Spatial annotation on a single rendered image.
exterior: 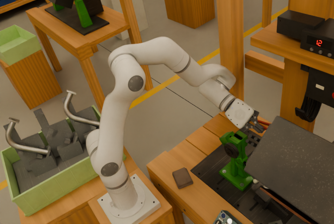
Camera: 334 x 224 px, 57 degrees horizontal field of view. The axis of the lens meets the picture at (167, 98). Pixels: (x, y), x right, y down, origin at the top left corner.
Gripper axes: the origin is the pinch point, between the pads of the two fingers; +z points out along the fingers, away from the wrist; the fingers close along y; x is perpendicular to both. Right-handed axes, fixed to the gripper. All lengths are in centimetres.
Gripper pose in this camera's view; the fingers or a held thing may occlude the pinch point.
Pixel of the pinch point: (259, 128)
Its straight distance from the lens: 133.7
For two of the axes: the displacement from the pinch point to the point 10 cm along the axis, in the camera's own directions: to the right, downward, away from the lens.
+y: 5.5, -7.9, -2.7
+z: 6.8, 6.1, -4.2
